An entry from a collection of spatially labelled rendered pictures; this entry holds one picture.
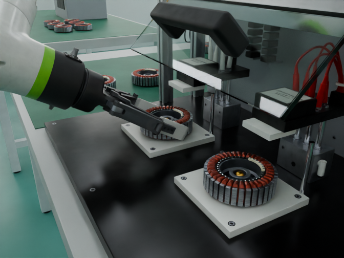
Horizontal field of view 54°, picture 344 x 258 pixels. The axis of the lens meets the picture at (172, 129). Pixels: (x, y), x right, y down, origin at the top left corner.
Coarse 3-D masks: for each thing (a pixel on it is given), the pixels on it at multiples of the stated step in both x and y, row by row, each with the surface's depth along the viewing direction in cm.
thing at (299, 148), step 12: (288, 144) 58; (300, 144) 57; (324, 144) 57; (288, 156) 59; (300, 156) 56; (312, 156) 54; (324, 156) 55; (288, 168) 59; (300, 168) 57; (312, 168) 55; (312, 180) 56
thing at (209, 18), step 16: (160, 16) 30; (176, 16) 28; (192, 16) 26; (208, 16) 25; (224, 16) 24; (176, 32) 32; (208, 32) 25; (224, 32) 24; (240, 32) 25; (224, 48) 25; (240, 48) 25
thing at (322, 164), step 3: (318, 162) 54; (321, 162) 54; (324, 162) 54; (318, 165) 55; (321, 165) 54; (324, 165) 54; (318, 168) 55; (321, 168) 54; (324, 168) 54; (318, 171) 55; (321, 171) 54; (324, 171) 54; (318, 174) 55; (321, 174) 54; (318, 177) 55; (321, 177) 55
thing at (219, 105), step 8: (208, 104) 77; (216, 104) 75; (224, 104) 74; (232, 104) 74; (240, 104) 75; (208, 112) 78; (216, 112) 75; (224, 112) 73; (232, 112) 75; (208, 120) 79; (216, 120) 76; (224, 120) 74; (232, 120) 75; (224, 128) 75
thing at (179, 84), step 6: (180, 78) 71; (186, 78) 69; (168, 84) 72; (174, 84) 69; (180, 84) 69; (186, 84) 69; (192, 84) 67; (198, 84) 67; (204, 84) 68; (180, 90) 68; (186, 90) 67; (192, 90) 68; (216, 90) 77; (216, 96) 78; (222, 96) 76; (228, 96) 74; (228, 102) 74
